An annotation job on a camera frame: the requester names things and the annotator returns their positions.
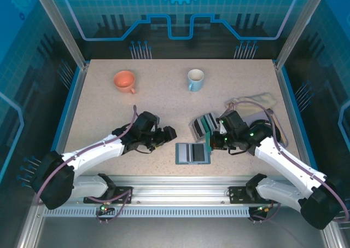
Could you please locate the green card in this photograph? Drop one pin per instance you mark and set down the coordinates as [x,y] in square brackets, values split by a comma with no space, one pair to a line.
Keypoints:
[205,123]
[209,144]

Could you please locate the teal card holder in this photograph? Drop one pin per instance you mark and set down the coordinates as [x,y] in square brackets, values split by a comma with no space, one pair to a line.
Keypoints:
[207,157]

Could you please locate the black card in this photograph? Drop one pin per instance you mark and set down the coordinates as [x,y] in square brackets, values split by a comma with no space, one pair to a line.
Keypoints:
[198,152]

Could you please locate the silver card with dark stripe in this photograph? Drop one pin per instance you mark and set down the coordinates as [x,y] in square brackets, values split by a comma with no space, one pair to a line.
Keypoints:
[181,152]

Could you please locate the beige cloth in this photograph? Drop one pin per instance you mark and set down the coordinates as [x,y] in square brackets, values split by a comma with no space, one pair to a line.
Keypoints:
[257,101]

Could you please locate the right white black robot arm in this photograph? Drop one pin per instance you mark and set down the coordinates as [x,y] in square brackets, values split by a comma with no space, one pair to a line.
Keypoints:
[284,160]

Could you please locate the black bowl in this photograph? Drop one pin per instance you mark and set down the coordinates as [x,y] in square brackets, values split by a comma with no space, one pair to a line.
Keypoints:
[270,129]

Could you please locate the orange cup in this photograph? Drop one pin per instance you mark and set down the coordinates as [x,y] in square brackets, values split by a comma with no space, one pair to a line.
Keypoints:
[124,79]

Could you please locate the light blue mug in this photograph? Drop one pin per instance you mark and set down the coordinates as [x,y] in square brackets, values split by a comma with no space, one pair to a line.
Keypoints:
[195,77]

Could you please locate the right small LED board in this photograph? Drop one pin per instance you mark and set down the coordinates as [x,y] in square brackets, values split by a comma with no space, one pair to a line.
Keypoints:
[263,209]

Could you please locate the small led board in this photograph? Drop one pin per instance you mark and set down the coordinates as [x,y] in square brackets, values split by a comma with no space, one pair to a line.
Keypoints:
[263,209]
[104,208]

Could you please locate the left small LED board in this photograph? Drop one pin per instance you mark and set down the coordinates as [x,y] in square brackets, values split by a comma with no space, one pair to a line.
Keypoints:
[104,208]

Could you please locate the metal bottom panel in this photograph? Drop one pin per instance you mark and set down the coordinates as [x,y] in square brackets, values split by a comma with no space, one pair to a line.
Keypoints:
[175,231]

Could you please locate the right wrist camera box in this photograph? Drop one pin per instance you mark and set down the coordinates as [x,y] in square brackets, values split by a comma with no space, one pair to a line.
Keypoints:
[223,129]

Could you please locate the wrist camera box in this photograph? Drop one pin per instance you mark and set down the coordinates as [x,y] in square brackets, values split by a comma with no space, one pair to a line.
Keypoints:
[223,129]
[155,126]

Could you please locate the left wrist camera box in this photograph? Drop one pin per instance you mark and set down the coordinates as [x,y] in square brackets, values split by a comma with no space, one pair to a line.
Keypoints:
[155,126]

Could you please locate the aluminium front rail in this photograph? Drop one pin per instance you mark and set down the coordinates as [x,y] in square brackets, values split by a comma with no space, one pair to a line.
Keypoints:
[177,190]

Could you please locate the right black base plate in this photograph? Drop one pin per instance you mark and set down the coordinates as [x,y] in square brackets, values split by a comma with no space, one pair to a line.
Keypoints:
[238,196]

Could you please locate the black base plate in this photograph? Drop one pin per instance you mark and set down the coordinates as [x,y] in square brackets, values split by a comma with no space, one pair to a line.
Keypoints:
[238,196]
[123,196]

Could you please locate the right aluminium side rail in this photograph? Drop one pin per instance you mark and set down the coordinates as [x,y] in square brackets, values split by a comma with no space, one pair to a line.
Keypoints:
[289,108]

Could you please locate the aluminium side rail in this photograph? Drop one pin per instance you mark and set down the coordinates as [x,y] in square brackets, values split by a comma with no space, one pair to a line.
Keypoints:
[74,108]
[289,108]

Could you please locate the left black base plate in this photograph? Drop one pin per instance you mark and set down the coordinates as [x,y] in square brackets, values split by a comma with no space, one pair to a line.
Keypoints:
[123,196]

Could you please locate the left aluminium side rail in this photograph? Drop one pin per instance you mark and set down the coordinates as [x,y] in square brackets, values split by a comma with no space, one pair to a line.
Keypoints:
[74,108]

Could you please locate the right aluminium frame post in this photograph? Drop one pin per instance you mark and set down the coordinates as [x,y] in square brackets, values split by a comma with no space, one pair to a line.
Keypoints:
[298,29]

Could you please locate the aluminium frame post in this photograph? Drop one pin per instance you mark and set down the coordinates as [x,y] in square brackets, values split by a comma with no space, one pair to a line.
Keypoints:
[63,29]
[298,29]

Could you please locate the left aluminium frame post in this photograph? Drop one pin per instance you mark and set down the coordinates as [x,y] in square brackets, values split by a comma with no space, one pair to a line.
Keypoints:
[63,29]

